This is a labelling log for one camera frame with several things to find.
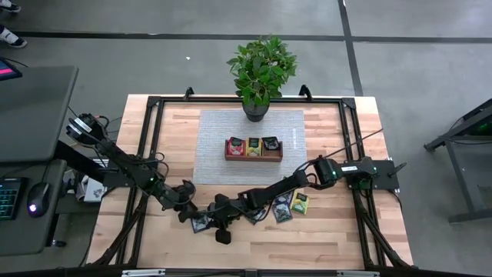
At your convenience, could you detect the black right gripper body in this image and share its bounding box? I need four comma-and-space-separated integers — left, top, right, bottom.
208, 193, 244, 246

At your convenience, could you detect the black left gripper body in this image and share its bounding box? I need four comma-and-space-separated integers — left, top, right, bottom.
163, 179, 198, 225

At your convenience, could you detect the red strawberry tea bag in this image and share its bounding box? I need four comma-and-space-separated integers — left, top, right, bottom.
226, 136, 246, 156

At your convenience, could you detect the yellow lemon lime tea bag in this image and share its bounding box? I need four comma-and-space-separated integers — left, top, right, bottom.
290, 191, 311, 215
245, 137, 264, 157

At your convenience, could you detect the wooden three-compartment tea box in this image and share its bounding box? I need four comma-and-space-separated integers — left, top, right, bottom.
224, 138, 284, 163

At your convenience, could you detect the grey woven table mat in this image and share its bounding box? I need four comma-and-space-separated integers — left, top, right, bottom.
191, 109, 308, 186

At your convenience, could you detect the white box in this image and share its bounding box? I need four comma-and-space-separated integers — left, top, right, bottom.
75, 175, 108, 204

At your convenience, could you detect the green plant in black pot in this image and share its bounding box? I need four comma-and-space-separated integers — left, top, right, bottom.
225, 35, 298, 123

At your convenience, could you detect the black computer mouse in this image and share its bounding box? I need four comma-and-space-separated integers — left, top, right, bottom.
26, 182, 51, 219

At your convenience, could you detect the dark grey computer desk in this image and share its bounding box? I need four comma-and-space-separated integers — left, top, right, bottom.
0, 159, 68, 258

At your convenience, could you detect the dark grey raised desk panel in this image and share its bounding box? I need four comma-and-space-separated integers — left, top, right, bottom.
0, 65, 80, 163

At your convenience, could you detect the backlit black keyboard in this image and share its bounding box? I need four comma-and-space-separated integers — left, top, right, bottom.
0, 176, 28, 221

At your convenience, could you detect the black lever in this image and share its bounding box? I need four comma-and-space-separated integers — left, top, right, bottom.
387, 162, 407, 179

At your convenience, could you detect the tablet with pink screen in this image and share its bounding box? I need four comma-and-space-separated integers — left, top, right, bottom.
0, 57, 23, 82

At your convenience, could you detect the person's shoe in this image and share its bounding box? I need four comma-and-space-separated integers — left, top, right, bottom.
0, 0, 22, 14
0, 25, 28, 49

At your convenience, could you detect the black metal cart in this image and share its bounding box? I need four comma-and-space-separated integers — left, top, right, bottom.
424, 98, 492, 225

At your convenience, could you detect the silver frame bracket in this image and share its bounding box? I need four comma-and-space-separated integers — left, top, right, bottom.
337, 270, 381, 277
121, 269, 166, 277

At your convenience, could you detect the black aluminium table frame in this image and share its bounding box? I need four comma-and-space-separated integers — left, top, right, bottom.
86, 94, 415, 277

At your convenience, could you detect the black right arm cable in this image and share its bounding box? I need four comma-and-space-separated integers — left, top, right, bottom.
324, 128, 384, 159

